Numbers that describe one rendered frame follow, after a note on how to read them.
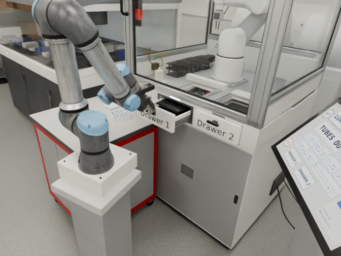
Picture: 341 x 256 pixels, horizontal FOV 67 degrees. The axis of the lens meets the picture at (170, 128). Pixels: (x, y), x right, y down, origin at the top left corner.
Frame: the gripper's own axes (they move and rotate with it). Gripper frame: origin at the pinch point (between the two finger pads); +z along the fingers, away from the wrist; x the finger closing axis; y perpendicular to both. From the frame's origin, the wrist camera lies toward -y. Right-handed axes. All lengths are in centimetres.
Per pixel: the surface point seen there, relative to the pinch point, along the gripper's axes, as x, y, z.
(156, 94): -16.0, -14.8, 10.8
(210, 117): 28.2, -13.6, 9.3
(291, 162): 78, 0, -10
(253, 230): 57, 13, 103
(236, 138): 44.9, -10.1, 14.3
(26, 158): -143, 78, 57
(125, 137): -9.9, 20.1, 6.9
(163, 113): 7.3, -1.2, 0.6
